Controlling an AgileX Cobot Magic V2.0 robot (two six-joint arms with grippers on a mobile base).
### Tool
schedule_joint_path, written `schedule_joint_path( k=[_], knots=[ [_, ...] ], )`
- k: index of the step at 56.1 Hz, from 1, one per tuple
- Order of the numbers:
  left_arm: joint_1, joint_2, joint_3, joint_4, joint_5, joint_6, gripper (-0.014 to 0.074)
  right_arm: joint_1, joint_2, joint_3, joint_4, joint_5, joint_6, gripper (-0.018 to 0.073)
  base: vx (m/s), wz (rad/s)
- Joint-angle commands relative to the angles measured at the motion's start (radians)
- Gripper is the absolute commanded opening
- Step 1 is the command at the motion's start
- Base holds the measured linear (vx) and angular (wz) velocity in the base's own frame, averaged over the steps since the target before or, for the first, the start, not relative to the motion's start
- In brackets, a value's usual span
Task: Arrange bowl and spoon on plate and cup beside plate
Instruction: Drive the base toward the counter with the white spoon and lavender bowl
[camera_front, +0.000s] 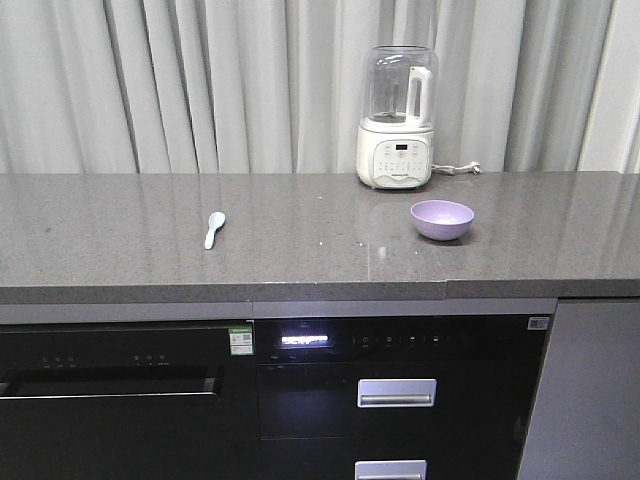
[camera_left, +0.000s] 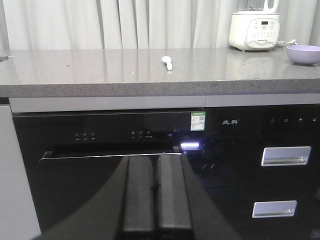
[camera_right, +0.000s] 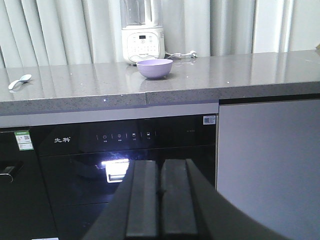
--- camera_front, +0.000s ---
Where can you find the light blue plastic spoon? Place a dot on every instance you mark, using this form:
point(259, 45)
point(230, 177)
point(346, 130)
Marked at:
point(216, 221)

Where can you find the purple plastic bowl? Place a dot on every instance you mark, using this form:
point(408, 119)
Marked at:
point(441, 220)

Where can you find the white blender with clear jar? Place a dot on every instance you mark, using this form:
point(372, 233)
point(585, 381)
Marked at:
point(397, 125)

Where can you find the black built-in sterilizer cabinet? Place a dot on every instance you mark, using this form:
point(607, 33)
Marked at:
point(400, 397)

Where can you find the black built-in dishwasher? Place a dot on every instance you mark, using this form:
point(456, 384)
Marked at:
point(150, 400)

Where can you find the grey pleated curtain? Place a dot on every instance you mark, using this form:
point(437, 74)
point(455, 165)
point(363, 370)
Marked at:
point(276, 86)

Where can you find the grey cabinet side panel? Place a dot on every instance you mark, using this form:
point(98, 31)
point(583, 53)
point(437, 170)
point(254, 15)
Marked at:
point(585, 420)

